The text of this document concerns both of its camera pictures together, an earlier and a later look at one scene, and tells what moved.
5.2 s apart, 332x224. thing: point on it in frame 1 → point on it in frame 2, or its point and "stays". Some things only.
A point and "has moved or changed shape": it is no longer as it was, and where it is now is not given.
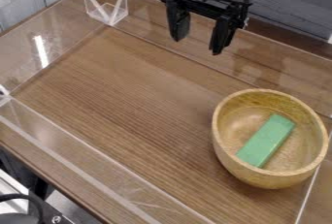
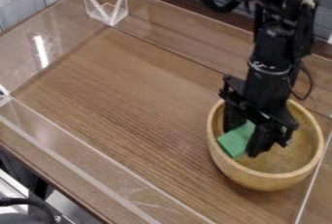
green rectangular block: x=266 y=141 has moved or changed shape
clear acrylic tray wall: x=85 y=176 stays
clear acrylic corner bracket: x=107 y=13 stays
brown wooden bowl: x=239 y=112 stays
